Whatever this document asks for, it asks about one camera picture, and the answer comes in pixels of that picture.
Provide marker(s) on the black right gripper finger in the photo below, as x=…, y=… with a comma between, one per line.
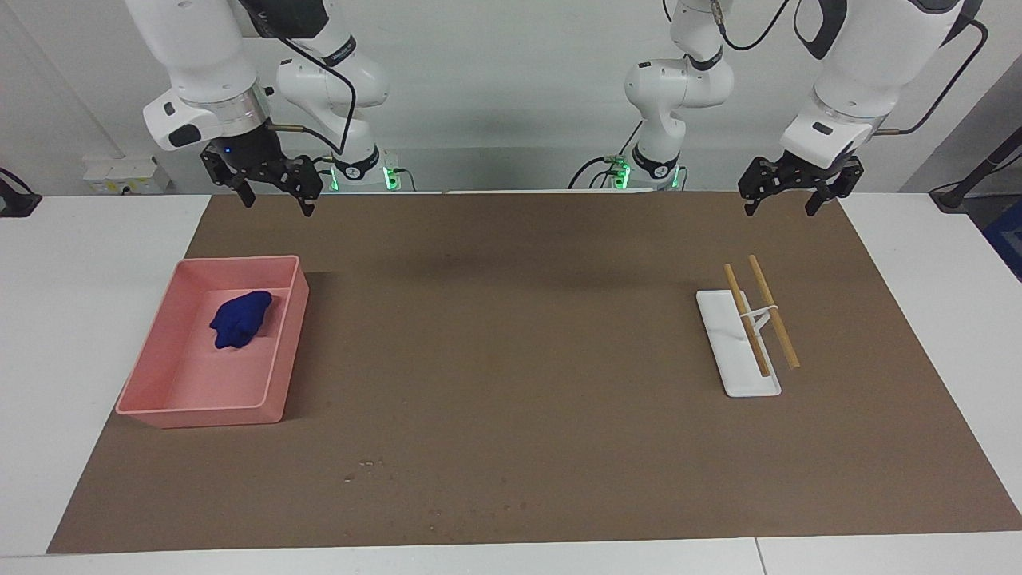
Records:
x=245, y=193
x=310, y=182

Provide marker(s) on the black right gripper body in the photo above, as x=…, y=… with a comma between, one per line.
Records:
x=251, y=160

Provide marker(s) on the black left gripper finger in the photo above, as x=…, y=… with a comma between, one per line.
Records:
x=848, y=177
x=758, y=182

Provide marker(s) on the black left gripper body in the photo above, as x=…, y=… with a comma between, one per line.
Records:
x=810, y=172

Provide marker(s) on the blue towel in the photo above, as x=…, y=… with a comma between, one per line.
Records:
x=239, y=319

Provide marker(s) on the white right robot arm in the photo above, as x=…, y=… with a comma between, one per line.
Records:
x=200, y=64

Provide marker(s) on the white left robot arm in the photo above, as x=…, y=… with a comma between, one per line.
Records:
x=870, y=72

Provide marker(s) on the black stand pole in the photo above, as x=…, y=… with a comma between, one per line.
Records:
x=978, y=176

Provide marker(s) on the wooden rod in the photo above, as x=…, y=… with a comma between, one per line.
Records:
x=750, y=331
x=778, y=327

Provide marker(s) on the blue box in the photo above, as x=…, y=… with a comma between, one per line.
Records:
x=1008, y=239

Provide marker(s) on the white rack base tray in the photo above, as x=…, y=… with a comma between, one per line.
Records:
x=730, y=351

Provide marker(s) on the pink plastic bin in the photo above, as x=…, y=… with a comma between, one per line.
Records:
x=200, y=383

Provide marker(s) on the black table clamp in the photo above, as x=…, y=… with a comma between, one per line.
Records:
x=16, y=200

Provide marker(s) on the brown table mat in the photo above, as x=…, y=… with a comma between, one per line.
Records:
x=511, y=319

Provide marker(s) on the white wall socket box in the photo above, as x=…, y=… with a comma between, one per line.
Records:
x=124, y=176

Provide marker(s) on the white rack bracket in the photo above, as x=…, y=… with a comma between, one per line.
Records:
x=758, y=313

